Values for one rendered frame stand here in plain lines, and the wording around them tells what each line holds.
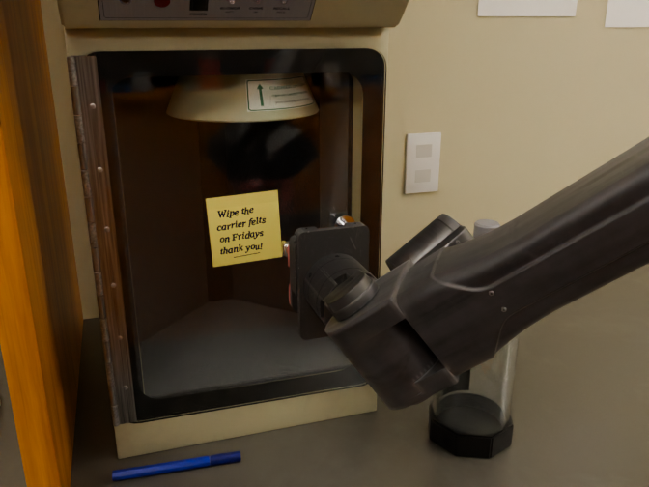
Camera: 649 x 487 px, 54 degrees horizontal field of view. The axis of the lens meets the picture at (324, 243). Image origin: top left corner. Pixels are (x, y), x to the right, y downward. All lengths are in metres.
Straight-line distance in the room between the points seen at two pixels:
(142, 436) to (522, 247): 0.55
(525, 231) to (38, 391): 0.47
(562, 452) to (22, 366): 0.59
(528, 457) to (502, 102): 0.72
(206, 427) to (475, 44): 0.83
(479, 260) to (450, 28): 0.90
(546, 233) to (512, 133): 0.98
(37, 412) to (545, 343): 0.73
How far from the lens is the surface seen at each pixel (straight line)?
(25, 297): 0.62
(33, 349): 0.64
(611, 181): 0.35
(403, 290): 0.39
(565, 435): 0.87
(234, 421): 0.81
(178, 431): 0.80
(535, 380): 0.97
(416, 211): 1.26
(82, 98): 0.65
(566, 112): 1.39
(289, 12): 0.64
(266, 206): 0.68
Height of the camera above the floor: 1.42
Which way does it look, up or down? 19 degrees down
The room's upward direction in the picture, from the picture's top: straight up
